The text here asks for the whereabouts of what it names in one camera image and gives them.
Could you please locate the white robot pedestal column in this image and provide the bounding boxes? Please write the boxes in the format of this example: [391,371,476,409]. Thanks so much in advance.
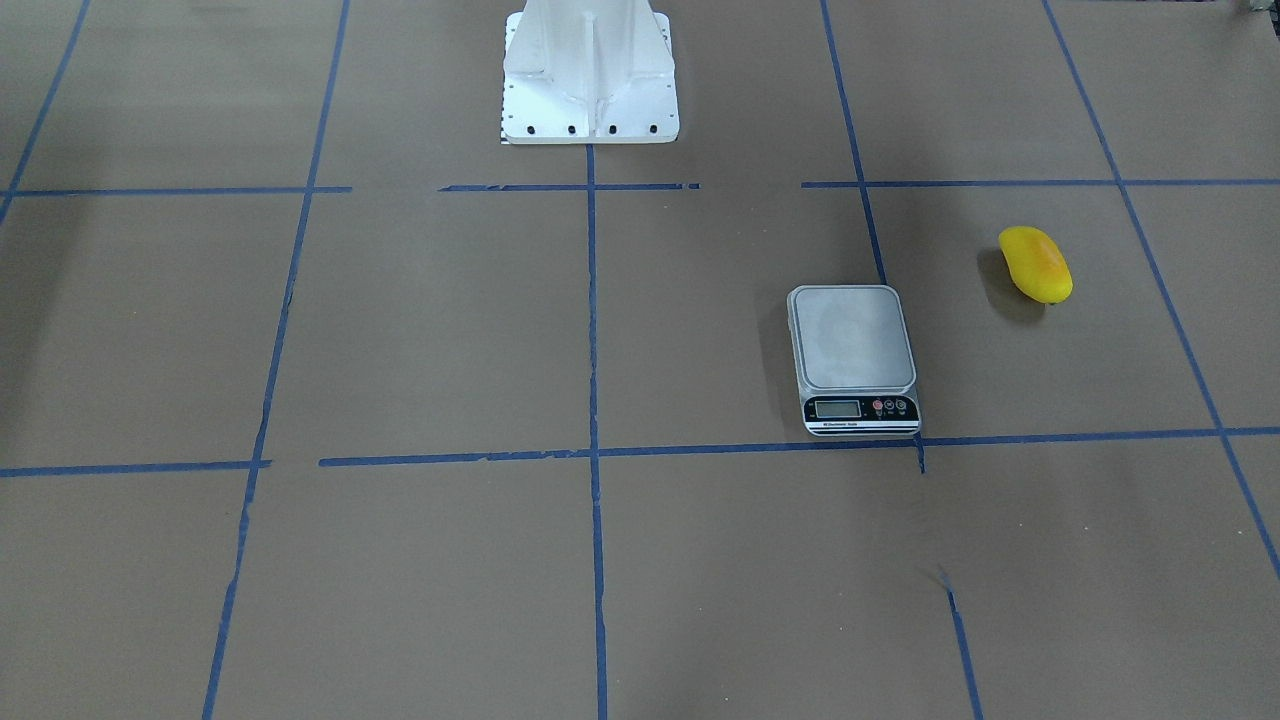
[500,1,681,145]

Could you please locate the digital kitchen scale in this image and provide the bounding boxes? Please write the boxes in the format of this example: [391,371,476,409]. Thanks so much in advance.
[786,284,923,439]

